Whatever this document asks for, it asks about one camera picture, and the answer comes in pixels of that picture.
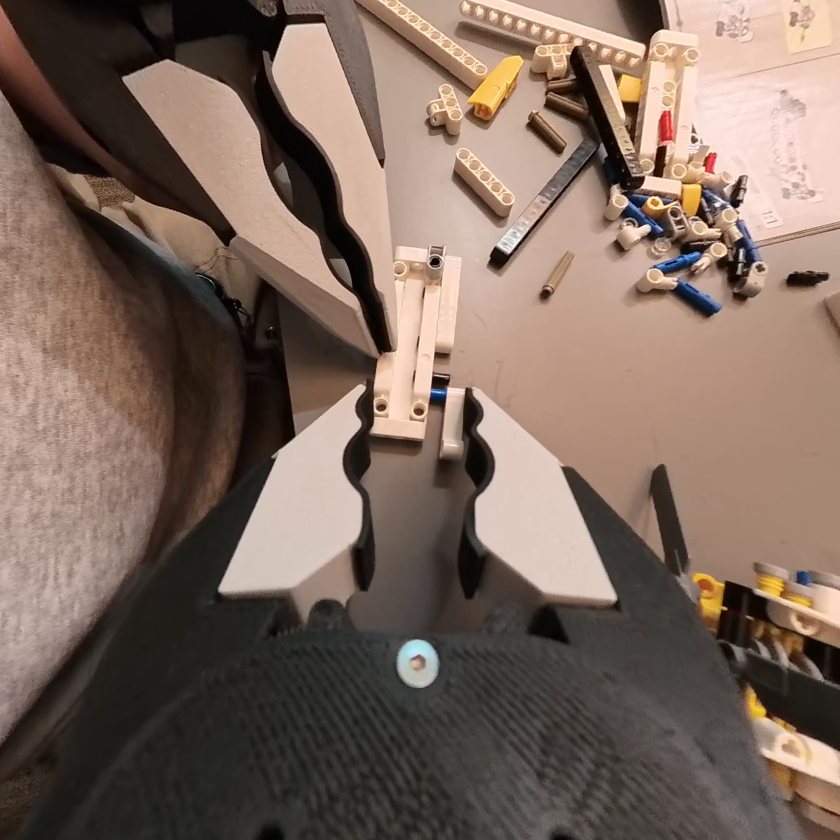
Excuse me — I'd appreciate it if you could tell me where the lego helicopter model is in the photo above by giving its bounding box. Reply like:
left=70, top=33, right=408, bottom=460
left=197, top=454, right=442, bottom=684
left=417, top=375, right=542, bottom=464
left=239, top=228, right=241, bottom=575
left=650, top=462, right=840, bottom=818

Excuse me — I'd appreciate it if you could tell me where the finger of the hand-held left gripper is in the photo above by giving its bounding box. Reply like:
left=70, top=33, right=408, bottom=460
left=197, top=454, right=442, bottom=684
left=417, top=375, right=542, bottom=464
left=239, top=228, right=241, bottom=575
left=121, top=58, right=383, bottom=360
left=261, top=21, right=399, bottom=353

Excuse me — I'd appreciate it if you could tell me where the white lego panel assembly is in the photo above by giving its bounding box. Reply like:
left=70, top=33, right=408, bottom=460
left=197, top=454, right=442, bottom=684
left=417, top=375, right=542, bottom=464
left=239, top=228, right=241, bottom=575
left=369, top=244, right=463, bottom=442

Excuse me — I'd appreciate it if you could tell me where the thin black lego beam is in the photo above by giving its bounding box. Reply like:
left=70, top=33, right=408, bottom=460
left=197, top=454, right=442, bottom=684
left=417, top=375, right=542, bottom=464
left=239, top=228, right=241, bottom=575
left=487, top=136, right=601, bottom=269

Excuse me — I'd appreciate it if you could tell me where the yellow lego panel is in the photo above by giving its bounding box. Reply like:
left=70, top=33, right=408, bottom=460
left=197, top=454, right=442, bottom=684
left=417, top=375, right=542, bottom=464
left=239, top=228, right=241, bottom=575
left=466, top=56, right=525, bottom=121

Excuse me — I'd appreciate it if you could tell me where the open instruction booklet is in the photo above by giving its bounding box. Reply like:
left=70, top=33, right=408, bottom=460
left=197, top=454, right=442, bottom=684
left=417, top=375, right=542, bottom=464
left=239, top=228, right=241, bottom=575
left=656, top=0, right=840, bottom=244

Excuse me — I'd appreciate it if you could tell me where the white lego frame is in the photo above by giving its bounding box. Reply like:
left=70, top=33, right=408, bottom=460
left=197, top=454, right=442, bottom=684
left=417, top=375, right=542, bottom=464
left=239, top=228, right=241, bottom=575
left=633, top=29, right=701, bottom=179

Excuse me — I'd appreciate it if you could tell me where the thick black lego beam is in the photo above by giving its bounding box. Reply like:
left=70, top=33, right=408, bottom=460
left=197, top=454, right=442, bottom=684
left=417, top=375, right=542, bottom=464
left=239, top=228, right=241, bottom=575
left=570, top=45, right=647, bottom=181

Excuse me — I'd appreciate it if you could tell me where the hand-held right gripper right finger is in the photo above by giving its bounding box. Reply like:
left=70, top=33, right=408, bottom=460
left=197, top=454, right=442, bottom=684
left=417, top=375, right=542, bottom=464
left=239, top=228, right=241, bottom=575
left=457, top=386, right=619, bottom=627

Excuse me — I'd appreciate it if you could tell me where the long white lego beam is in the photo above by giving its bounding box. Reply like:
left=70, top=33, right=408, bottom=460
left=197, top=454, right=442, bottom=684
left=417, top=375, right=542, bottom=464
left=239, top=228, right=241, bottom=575
left=356, top=0, right=490, bottom=91
left=458, top=0, right=647, bottom=67

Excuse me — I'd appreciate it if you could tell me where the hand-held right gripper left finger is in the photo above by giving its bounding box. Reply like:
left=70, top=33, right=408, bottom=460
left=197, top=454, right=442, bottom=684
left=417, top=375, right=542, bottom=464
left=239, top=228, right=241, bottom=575
left=217, top=385, right=378, bottom=626

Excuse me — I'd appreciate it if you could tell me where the pile of small lego pieces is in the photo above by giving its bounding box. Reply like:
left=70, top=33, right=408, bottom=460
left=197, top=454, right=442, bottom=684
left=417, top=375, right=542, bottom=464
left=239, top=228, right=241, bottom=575
left=602, top=147, right=769, bottom=316

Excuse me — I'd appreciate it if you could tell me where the short white lego beam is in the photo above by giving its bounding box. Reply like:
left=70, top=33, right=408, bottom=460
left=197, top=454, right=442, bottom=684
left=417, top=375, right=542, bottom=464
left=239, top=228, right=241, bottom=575
left=452, top=147, right=515, bottom=218

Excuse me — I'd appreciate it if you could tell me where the small white lego liftarm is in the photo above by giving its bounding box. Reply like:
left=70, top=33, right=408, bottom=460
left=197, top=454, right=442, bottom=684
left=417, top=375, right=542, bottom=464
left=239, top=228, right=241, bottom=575
left=430, top=387, right=475, bottom=460

